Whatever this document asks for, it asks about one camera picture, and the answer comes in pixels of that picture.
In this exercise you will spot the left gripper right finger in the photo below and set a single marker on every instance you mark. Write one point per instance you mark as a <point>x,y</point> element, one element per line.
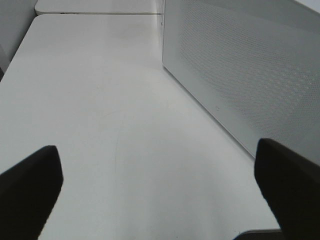
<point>290,184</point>

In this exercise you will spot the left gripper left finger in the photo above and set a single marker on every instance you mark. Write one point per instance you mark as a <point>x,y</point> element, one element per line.
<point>28,193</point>

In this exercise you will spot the white microwave door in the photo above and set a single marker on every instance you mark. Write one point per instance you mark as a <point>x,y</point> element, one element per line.
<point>254,65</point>

